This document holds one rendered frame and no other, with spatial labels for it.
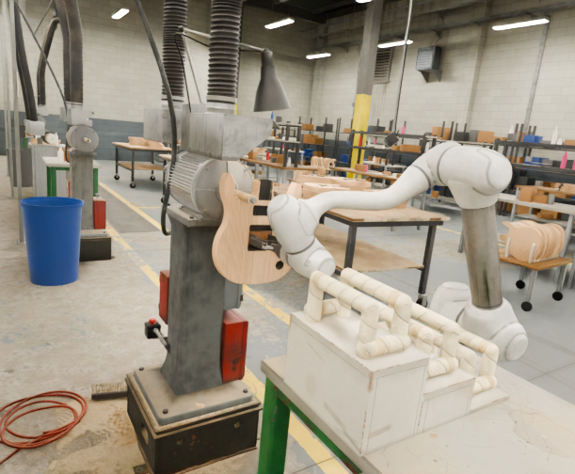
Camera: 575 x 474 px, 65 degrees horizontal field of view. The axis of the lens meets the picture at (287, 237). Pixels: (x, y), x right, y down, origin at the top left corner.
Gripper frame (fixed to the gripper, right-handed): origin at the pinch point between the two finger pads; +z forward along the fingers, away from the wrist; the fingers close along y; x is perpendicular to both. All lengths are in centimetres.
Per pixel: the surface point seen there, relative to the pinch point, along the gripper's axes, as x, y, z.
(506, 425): -18, 7, -99
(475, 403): -16, 6, -92
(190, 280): -26.2, -13.5, 31.9
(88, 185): -28, -2, 359
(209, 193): 13.8, -15.4, 15.8
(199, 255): -15.0, -10.3, 31.7
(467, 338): -6, 12, -83
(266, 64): 61, -6, -1
